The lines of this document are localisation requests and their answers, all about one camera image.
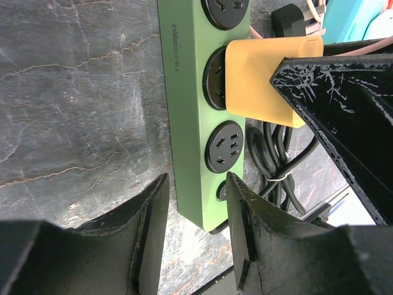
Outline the teal triangular power strip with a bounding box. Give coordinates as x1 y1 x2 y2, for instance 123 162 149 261
322 0 392 44

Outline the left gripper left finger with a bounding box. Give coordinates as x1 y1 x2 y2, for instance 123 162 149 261
1 174 169 294

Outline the yellow usb charger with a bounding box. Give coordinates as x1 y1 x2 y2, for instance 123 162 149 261
225 35 324 128

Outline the pink usb cable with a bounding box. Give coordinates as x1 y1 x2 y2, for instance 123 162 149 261
249 0 393 56

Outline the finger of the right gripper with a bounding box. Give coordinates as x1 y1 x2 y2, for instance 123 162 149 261
323 39 392 56
270 54 392 224

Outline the black power cord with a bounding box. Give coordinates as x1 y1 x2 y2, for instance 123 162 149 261
245 2 322 216

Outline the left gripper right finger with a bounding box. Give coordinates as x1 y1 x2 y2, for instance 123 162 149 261
226 173 392 294

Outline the green power strip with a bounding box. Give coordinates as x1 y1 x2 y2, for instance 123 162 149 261
158 1 251 233

